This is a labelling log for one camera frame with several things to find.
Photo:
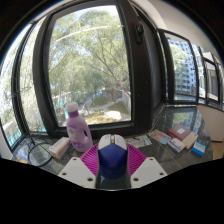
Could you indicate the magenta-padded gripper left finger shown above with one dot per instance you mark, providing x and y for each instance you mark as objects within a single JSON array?
[{"x": 87, "y": 156}]

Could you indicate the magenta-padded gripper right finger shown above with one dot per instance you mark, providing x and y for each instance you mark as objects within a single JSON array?
[{"x": 137, "y": 159}]

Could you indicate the blue and white computer mouse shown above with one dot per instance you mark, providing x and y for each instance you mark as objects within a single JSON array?
[{"x": 112, "y": 160}]

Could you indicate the printed paper leaflet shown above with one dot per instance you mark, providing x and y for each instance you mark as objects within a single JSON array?
[{"x": 141, "y": 141}]

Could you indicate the purple detergent bottle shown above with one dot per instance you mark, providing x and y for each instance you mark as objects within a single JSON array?
[{"x": 78, "y": 131}]

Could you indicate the orange and white carton box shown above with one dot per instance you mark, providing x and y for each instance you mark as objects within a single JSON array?
[{"x": 60, "y": 147}]

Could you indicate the colourful printed leaflet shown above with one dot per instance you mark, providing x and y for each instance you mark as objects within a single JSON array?
[{"x": 162, "y": 137}]

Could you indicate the maroon book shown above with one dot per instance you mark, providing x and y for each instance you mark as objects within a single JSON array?
[{"x": 179, "y": 131}]

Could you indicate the beige book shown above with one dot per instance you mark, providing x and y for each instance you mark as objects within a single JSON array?
[{"x": 191, "y": 140}]

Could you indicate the small blue box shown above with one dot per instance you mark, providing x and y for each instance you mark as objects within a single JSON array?
[{"x": 198, "y": 148}]

